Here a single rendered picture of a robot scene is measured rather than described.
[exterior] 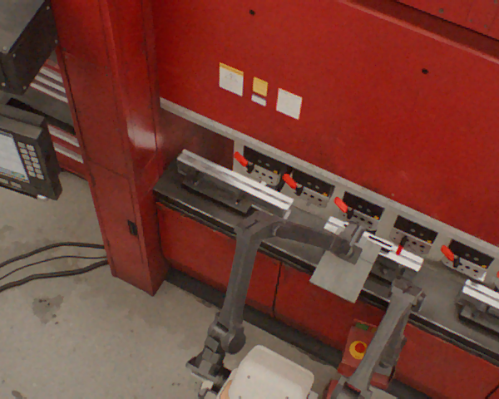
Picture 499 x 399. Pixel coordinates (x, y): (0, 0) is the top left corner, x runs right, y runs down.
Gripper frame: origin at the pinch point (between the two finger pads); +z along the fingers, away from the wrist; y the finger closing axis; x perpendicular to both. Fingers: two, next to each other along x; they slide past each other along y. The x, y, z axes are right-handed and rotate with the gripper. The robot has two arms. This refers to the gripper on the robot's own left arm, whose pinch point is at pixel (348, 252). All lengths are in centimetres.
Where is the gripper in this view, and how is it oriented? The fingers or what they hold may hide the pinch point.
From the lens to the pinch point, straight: 277.4
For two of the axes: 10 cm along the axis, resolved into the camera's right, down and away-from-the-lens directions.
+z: 1.9, 1.3, 9.7
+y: -8.8, -4.2, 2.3
